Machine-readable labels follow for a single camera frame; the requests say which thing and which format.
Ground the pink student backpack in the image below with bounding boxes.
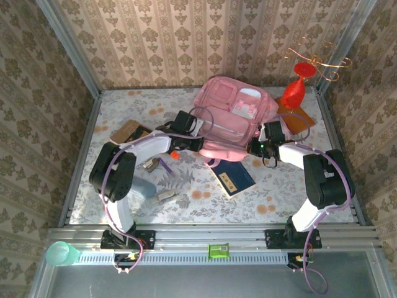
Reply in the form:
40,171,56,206
192,76,280,168

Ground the aluminium frame post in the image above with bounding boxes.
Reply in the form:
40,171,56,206
316,0,378,94
35,0,102,99

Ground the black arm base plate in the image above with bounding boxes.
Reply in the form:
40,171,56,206
100,229,156,250
264,228,323,250

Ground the teal plastic cup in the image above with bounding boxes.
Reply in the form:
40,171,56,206
45,241,82,267

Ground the dark blue notebook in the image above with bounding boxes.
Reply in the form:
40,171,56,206
208,160,257,201

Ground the brown and black notebook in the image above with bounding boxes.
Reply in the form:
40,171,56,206
110,119,153,144

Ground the grey slotted cable duct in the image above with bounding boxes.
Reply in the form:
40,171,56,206
76,250,289,266

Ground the grey-blue pencil case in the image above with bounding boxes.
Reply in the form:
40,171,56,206
132,176,157,199

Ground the small black electronics board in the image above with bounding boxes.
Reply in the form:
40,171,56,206
113,253,141,269
287,251,316,269

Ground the aluminium side rail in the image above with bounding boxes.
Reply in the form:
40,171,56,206
58,93,102,227
314,88,367,226

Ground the green wipes packet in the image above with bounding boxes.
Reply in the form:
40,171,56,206
207,242,230,260

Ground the orange flat board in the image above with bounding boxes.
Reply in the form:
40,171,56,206
274,96,316,136

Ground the grey metal sheet panel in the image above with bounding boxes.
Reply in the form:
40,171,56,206
29,251,397,298

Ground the gold wire ornament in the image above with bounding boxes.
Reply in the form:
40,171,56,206
280,37,353,82

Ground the wide aluminium extrusion beam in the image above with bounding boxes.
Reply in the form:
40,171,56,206
46,223,381,253

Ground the small beige stationery item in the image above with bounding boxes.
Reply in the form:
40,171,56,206
154,190,180,204

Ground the floral table cover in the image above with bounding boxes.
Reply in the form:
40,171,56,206
68,88,356,225

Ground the small brown metal sharpener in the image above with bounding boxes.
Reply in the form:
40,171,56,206
143,157,159,173

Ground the purple pen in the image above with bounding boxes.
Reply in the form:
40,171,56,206
157,157,174,174

